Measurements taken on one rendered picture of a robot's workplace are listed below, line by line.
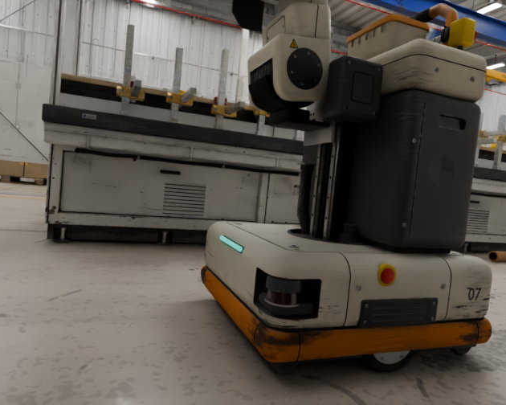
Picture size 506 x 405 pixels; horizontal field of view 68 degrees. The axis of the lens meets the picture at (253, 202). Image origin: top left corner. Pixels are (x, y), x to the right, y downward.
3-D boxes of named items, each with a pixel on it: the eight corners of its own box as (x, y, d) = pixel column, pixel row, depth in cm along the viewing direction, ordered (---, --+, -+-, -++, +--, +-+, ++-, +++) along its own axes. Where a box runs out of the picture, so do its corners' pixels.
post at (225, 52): (221, 136, 211) (229, 48, 208) (215, 135, 209) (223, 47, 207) (219, 137, 214) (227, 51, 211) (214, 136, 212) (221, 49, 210)
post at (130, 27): (127, 120, 192) (135, 23, 190) (120, 119, 191) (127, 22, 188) (127, 120, 195) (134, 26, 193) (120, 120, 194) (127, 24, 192)
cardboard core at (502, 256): (525, 252, 293) (498, 251, 282) (524, 263, 294) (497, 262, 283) (515, 251, 301) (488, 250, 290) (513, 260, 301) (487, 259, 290)
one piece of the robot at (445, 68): (347, 254, 152) (369, 44, 148) (467, 297, 102) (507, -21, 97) (271, 252, 140) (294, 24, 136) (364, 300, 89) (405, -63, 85)
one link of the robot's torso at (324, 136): (319, 147, 122) (327, 70, 121) (377, 141, 96) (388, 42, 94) (241, 137, 112) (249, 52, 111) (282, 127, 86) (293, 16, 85)
